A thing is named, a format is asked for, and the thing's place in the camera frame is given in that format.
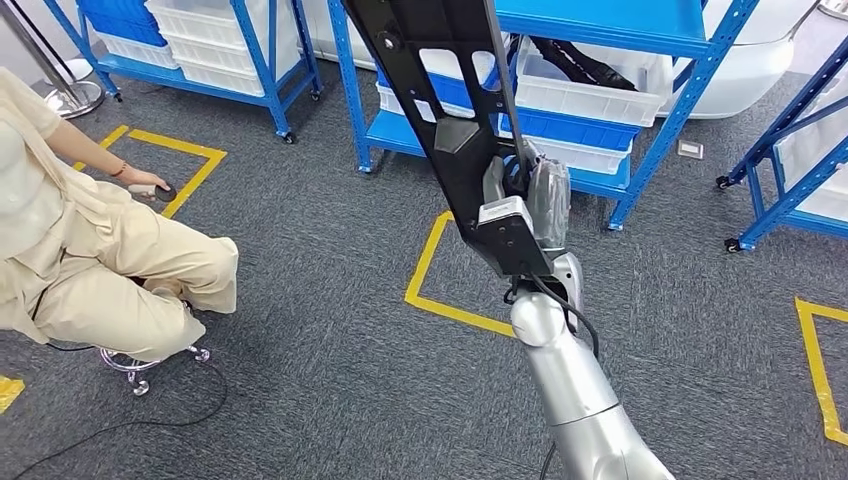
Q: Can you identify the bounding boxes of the yellow floor tape square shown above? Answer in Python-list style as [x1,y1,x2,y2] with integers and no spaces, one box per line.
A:
[404,210,518,339]
[794,298,848,446]
[71,124,228,220]

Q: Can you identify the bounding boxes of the chrome stanchion post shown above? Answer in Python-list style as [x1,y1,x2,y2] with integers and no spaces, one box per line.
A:
[0,0,107,121]

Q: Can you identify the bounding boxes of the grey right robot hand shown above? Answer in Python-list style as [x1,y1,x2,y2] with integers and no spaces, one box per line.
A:
[483,139,572,254]

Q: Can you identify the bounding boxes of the black floor cable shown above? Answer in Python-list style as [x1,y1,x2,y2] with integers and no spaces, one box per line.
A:
[9,344,230,480]

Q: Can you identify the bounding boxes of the person's hand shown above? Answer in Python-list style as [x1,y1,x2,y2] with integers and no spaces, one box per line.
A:
[117,165,172,195]

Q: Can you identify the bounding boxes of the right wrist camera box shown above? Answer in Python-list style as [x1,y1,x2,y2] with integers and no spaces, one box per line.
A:
[475,195,554,278]

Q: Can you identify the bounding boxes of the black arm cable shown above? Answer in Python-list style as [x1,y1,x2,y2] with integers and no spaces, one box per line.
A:
[503,272,601,362]

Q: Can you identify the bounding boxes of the chrome stool base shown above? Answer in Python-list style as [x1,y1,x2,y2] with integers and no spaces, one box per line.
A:
[99,343,212,397]

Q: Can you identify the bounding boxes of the white vehicle body red stripe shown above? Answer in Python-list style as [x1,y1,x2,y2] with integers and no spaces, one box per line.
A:
[655,0,826,122]

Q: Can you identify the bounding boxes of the black curved plastic parts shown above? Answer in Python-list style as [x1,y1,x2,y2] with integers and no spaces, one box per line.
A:
[529,36,637,93]

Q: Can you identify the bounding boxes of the blue metal shelf rack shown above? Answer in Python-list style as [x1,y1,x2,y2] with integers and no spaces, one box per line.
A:
[42,0,326,146]
[715,33,848,254]
[324,0,763,232]

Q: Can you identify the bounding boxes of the grey handheld controller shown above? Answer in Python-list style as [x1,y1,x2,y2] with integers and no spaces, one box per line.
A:
[127,182,179,204]

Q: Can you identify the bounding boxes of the person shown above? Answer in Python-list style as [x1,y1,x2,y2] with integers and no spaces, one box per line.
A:
[0,66,241,364]

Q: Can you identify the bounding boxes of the long black plastic part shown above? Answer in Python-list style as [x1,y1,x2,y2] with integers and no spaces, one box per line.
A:
[341,0,535,233]

